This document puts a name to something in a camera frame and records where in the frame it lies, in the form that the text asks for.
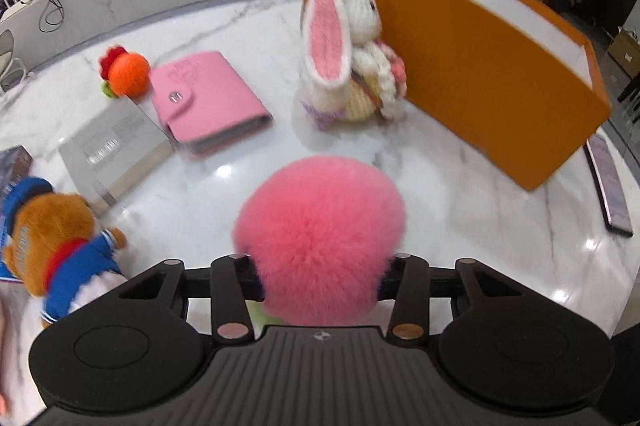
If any pink snap wallet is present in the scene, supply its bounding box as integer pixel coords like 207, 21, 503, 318
150, 51, 272, 156

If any dark picture book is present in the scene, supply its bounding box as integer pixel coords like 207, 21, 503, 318
0, 145, 32, 199

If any black cable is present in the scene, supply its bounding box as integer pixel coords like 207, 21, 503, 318
37, 0, 66, 34

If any orange crocheted ball toy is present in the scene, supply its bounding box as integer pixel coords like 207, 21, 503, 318
99, 45, 151, 100

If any orange storage box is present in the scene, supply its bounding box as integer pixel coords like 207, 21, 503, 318
302, 0, 613, 192

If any brown bear blue outfit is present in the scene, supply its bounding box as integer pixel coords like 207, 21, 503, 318
1, 177, 127, 328

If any pink fluffy pompom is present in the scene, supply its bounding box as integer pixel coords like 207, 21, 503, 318
232, 156, 407, 326

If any black remote control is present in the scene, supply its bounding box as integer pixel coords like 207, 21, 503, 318
584, 133, 634, 237

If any grey book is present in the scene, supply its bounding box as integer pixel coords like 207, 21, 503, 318
58, 97, 174, 217

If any crocheted white pink rabbit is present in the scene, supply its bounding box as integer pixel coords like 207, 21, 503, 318
300, 0, 407, 127

